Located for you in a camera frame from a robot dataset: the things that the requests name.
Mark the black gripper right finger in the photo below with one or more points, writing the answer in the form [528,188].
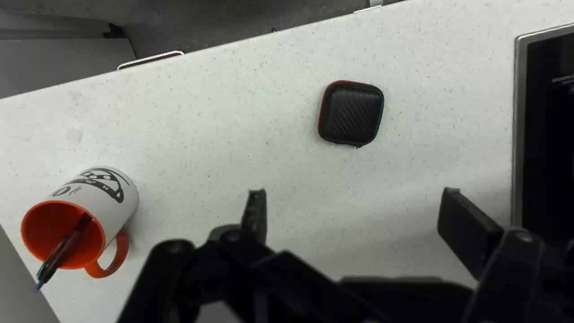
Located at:
[469,230]

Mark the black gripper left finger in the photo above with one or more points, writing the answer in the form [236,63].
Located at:
[256,215]

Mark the dark blue pen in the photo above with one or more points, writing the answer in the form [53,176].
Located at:
[64,249]

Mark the white mug orange interior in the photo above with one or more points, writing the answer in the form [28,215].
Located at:
[100,194]

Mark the black square pad red edge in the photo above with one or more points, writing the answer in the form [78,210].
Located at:
[353,113]

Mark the grey cabinet front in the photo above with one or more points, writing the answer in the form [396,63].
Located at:
[55,55]

